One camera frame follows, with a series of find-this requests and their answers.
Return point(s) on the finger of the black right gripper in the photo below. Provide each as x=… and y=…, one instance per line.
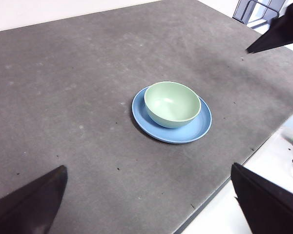
x=283, y=31

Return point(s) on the dark metal frame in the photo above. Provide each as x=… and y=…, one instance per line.
x=240, y=11

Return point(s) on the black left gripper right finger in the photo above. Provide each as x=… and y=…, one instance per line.
x=268, y=209

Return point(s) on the blue round plate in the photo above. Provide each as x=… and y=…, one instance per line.
x=180, y=135

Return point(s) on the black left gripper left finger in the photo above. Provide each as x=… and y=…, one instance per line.
x=27, y=209

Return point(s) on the green ribbed bowl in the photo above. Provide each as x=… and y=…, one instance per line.
x=172, y=104

